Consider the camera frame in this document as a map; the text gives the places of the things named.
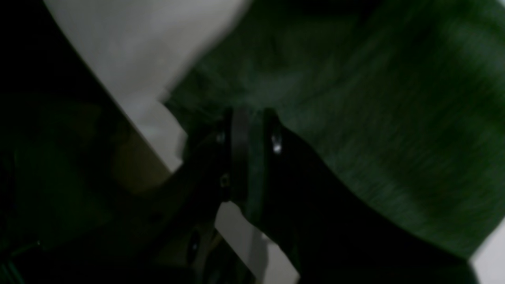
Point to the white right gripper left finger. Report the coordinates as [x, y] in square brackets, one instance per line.
[161, 239]

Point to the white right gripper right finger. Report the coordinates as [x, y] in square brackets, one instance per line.
[334, 237]

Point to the dark green t-shirt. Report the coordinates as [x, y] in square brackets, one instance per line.
[403, 99]

